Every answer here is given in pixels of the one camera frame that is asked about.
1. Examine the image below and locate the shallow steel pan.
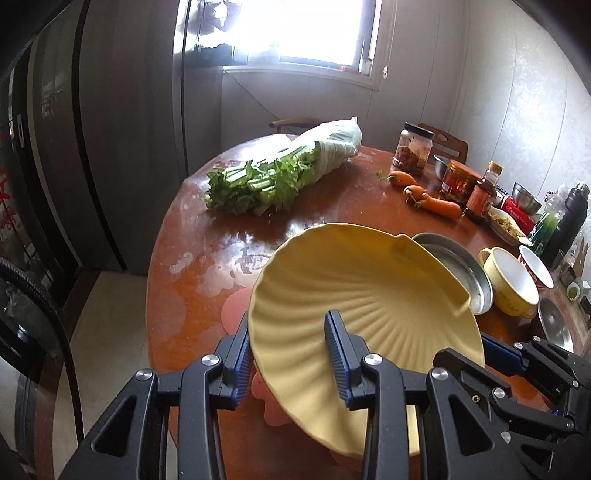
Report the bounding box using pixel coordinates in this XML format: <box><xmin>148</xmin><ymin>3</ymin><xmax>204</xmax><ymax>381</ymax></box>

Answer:
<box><xmin>413</xmin><ymin>232</ymin><xmax>494</xmax><ymax>316</ymax></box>

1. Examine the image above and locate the large stainless steel bowl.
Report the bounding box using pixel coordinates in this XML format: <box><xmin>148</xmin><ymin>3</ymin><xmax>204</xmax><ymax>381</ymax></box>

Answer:
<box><xmin>536</xmin><ymin>297</ymin><xmax>574</xmax><ymax>353</ymax></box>

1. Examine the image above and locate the yellow enamel bowl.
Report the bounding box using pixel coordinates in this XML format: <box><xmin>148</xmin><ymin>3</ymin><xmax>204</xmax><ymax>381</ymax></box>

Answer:
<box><xmin>478</xmin><ymin>247</ymin><xmax>540</xmax><ymax>319</ymax></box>

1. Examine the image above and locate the yellow shell-shaped plate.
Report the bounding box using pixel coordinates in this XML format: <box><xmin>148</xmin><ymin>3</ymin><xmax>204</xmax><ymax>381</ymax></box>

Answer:
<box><xmin>249</xmin><ymin>224</ymin><xmax>484</xmax><ymax>457</ymax></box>

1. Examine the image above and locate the red white paper bowl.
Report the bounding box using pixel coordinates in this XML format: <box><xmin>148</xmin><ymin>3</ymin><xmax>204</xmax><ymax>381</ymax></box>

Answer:
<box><xmin>518</xmin><ymin>245</ymin><xmax>555</xmax><ymax>292</ymax></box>

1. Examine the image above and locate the green fruit in net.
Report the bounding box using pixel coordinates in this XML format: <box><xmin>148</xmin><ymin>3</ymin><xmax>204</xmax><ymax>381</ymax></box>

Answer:
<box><xmin>566</xmin><ymin>281</ymin><xmax>584</xmax><ymax>302</ymax></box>

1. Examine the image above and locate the white dish with food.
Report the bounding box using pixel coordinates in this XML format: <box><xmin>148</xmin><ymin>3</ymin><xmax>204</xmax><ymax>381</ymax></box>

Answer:
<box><xmin>487</xmin><ymin>207</ymin><xmax>532</xmax><ymax>247</ymax></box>

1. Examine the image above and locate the green drink bottle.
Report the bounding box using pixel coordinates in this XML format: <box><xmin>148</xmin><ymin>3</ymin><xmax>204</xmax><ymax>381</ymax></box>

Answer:
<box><xmin>529</xmin><ymin>184</ymin><xmax>569</xmax><ymax>256</ymax></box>

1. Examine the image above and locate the red tissue box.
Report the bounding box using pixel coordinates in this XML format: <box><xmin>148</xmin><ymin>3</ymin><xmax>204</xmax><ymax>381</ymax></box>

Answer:
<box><xmin>501</xmin><ymin>196</ymin><xmax>535</xmax><ymax>235</ymax></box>

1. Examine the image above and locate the carrot near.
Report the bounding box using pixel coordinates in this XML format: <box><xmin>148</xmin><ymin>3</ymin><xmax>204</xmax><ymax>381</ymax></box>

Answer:
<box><xmin>416</xmin><ymin>193</ymin><xmax>463</xmax><ymax>220</ymax></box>

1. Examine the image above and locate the carrot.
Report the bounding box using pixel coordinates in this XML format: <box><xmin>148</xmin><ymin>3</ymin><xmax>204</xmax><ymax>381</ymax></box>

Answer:
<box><xmin>416</xmin><ymin>193</ymin><xmax>463</xmax><ymax>220</ymax></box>
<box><xmin>376</xmin><ymin>170</ymin><xmax>417</xmax><ymax>188</ymax></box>
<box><xmin>403</xmin><ymin>185</ymin><xmax>430</xmax><ymax>208</ymax></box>

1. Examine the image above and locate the small steel bowl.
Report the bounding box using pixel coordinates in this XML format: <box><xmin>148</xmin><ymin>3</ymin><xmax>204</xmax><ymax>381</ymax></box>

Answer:
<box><xmin>511</xmin><ymin>182</ymin><xmax>541</xmax><ymax>216</ymax></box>

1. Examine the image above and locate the brown sauce bottle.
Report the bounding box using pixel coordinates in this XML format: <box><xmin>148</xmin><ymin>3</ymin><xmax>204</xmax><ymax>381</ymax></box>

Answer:
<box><xmin>464</xmin><ymin>161</ymin><xmax>503</xmax><ymax>222</ymax></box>

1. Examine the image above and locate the black thermos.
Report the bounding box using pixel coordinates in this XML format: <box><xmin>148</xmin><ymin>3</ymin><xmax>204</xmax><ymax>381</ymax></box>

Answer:
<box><xmin>541</xmin><ymin>182</ymin><xmax>590</xmax><ymax>268</ymax></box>

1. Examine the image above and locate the red chili sauce jar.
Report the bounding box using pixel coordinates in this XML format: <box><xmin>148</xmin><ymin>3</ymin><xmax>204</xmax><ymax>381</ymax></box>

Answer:
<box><xmin>440</xmin><ymin>160</ymin><xmax>481</xmax><ymax>207</ymax></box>

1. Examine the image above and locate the carrot middle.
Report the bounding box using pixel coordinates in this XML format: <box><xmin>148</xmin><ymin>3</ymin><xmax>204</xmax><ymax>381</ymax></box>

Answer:
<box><xmin>403</xmin><ymin>185</ymin><xmax>430</xmax><ymax>208</ymax></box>

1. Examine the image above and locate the steel bowl behind jars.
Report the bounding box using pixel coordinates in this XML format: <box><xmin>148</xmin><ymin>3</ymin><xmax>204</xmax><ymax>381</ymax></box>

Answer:
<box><xmin>433</xmin><ymin>155</ymin><xmax>451</xmax><ymax>181</ymax></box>

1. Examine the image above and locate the round wooden table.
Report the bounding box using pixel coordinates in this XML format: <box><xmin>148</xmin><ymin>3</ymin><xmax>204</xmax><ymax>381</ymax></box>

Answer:
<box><xmin>147</xmin><ymin>147</ymin><xmax>589</xmax><ymax>479</ymax></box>

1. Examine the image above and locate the carrot far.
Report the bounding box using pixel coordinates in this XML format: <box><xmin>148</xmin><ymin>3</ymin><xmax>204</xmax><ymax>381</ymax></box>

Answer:
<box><xmin>376</xmin><ymin>170</ymin><xmax>417</xmax><ymax>188</ymax></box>

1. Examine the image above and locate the clear jar black lid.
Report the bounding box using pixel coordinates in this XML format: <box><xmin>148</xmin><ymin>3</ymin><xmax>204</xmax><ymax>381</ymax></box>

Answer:
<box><xmin>393</xmin><ymin>122</ymin><xmax>435</xmax><ymax>176</ymax></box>

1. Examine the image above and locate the celery bunch in bag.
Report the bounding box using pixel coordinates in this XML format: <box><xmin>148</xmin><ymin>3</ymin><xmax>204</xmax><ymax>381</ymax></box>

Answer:
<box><xmin>204</xmin><ymin>117</ymin><xmax>362</xmax><ymax>215</ymax></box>

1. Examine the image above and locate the dark refrigerator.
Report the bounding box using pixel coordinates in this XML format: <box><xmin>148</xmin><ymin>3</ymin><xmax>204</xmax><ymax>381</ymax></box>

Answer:
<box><xmin>0</xmin><ymin>0</ymin><xmax>223</xmax><ymax>301</ymax></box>

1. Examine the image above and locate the black cable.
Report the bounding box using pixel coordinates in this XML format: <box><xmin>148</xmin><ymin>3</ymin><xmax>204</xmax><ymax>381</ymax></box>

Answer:
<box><xmin>0</xmin><ymin>255</ymin><xmax>86</xmax><ymax>444</ymax></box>

